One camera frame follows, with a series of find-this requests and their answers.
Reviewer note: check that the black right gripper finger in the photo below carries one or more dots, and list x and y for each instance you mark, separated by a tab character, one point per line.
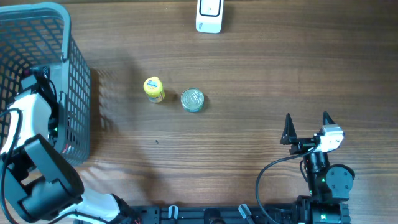
327	120
289	136

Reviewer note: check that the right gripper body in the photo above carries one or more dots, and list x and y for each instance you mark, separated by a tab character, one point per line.
302	145

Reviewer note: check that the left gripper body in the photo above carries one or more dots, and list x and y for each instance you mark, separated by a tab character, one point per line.
55	113

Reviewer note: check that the silver tin can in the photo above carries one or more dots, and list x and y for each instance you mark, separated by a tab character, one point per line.
192	100

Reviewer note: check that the yellow capped bottle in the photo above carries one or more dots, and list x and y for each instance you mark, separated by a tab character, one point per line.
154	90

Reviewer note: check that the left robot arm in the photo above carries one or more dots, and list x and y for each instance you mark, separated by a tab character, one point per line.
36	181

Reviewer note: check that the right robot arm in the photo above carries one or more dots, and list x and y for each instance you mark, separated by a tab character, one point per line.
329	185

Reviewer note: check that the white barcode scanner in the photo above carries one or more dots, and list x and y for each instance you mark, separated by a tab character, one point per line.
209	16

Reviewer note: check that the black red snack packet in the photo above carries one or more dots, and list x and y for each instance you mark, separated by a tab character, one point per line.
38	71

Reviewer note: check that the grey plastic mesh basket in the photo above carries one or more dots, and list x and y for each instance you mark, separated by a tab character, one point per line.
40	35

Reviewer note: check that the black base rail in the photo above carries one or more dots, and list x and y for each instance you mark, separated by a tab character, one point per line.
280	213

